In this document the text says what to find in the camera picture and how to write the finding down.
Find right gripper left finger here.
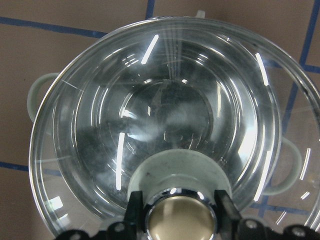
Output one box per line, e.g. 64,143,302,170
123,191,144,240

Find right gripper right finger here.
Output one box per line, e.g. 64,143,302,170
214,189,242,240

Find glass pot lid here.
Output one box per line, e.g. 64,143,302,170
27,17,320,240

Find pale green cooking pot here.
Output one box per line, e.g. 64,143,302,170
27,17,301,227

